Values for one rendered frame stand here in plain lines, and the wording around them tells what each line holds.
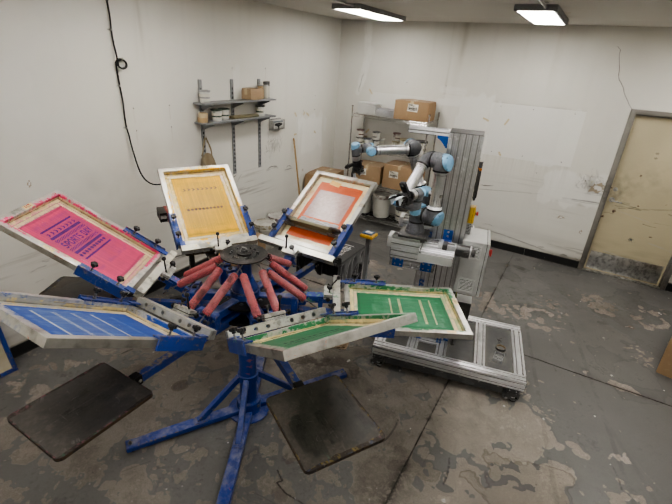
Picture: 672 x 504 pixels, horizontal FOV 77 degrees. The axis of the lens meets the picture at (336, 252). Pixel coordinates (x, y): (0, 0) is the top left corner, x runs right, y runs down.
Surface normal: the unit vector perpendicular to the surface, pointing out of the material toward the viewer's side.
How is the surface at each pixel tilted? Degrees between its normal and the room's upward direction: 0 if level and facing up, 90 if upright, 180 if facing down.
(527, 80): 90
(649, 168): 90
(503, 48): 90
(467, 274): 90
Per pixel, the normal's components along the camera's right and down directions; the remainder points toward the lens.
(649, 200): -0.51, 0.33
